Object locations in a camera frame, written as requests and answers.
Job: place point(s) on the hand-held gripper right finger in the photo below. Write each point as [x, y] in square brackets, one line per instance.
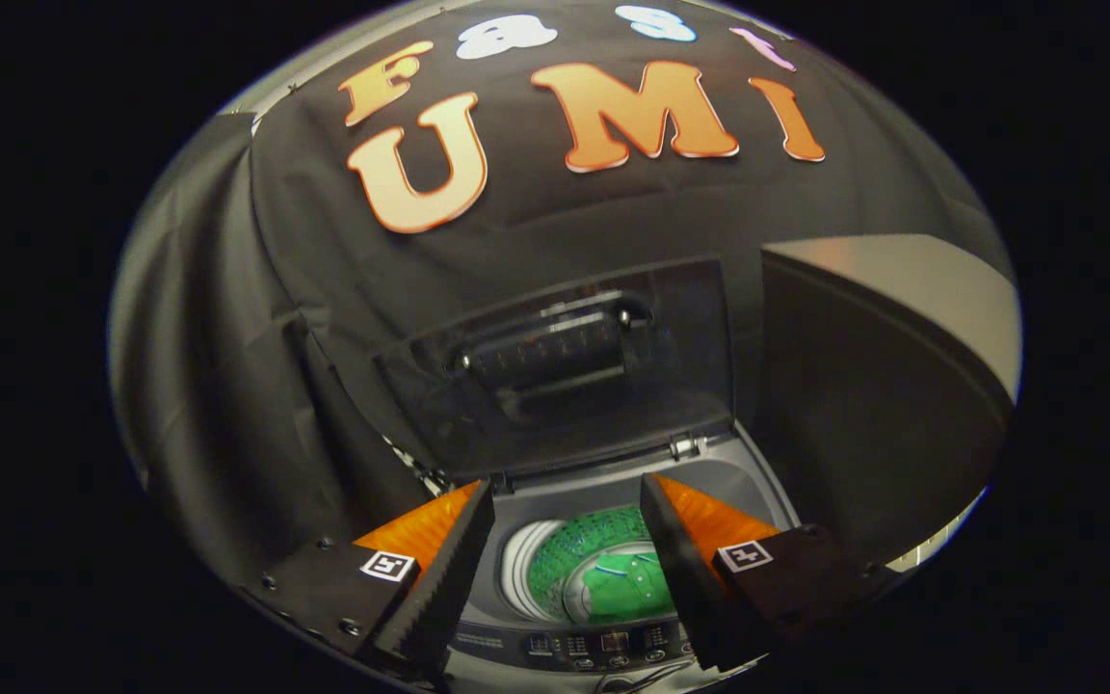
[685, 578]

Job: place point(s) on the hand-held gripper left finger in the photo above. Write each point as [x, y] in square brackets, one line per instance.
[449, 578]

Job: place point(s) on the green shirt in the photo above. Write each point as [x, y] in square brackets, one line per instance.
[627, 588]

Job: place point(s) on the grey washing machine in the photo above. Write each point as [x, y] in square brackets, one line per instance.
[555, 496]

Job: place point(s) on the grey cabinet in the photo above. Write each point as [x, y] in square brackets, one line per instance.
[854, 386]

